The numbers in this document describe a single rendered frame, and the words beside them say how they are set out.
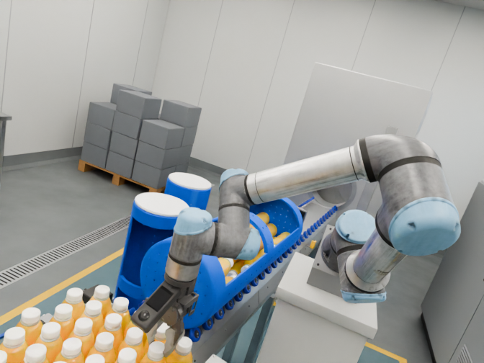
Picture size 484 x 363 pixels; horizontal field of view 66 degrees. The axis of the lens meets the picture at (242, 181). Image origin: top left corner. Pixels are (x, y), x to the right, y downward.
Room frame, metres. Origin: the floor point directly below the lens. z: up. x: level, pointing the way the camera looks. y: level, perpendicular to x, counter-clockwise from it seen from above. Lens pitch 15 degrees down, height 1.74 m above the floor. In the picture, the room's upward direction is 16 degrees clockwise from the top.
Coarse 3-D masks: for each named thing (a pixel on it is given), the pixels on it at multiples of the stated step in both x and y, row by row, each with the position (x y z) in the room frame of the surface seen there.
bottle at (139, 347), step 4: (124, 340) 0.75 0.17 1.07; (120, 344) 0.75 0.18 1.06; (124, 344) 0.74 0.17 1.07; (128, 344) 0.74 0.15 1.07; (132, 344) 0.74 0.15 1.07; (136, 344) 0.74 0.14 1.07; (140, 344) 0.75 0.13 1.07; (120, 348) 0.74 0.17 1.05; (124, 348) 0.73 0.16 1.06; (132, 348) 0.74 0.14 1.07; (136, 348) 0.74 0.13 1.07; (140, 348) 0.75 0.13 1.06; (116, 352) 0.74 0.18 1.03; (136, 352) 0.74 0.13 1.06; (140, 352) 0.74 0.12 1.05; (144, 352) 0.76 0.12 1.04; (116, 356) 0.74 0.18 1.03; (140, 356) 0.74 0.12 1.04; (116, 360) 0.73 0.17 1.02; (136, 360) 0.73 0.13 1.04
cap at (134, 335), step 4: (132, 328) 0.76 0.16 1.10; (136, 328) 0.77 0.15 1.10; (128, 332) 0.75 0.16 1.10; (132, 332) 0.75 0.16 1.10; (136, 332) 0.76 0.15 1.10; (140, 332) 0.76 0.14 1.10; (128, 336) 0.74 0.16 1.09; (132, 336) 0.74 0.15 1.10; (136, 336) 0.74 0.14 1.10; (140, 336) 0.75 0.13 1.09; (128, 340) 0.74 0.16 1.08; (132, 340) 0.74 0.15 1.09; (136, 340) 0.74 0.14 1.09; (140, 340) 0.75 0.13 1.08
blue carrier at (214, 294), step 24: (288, 216) 1.77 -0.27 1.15; (168, 240) 1.03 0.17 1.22; (264, 240) 1.33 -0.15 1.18; (288, 240) 1.54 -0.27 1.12; (144, 264) 1.05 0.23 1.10; (216, 264) 1.00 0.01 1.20; (264, 264) 1.30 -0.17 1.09; (144, 288) 1.04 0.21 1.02; (216, 288) 0.96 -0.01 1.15; (240, 288) 1.12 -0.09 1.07; (216, 312) 1.01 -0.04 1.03
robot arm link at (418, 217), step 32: (416, 160) 0.68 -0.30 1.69; (384, 192) 0.69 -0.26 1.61; (416, 192) 0.64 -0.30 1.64; (448, 192) 0.65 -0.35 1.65; (384, 224) 0.68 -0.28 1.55; (416, 224) 0.60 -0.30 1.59; (448, 224) 0.60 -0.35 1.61; (352, 256) 0.93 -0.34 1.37; (384, 256) 0.75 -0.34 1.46; (352, 288) 0.90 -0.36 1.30; (384, 288) 0.92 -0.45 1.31
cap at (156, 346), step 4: (152, 344) 0.73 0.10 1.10; (156, 344) 0.74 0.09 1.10; (160, 344) 0.74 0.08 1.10; (152, 348) 0.72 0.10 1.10; (156, 348) 0.72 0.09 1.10; (160, 348) 0.73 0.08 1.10; (148, 352) 0.72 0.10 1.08; (152, 352) 0.71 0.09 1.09; (156, 352) 0.71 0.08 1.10; (160, 352) 0.71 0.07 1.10; (152, 356) 0.71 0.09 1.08; (156, 356) 0.71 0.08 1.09; (160, 356) 0.71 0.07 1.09
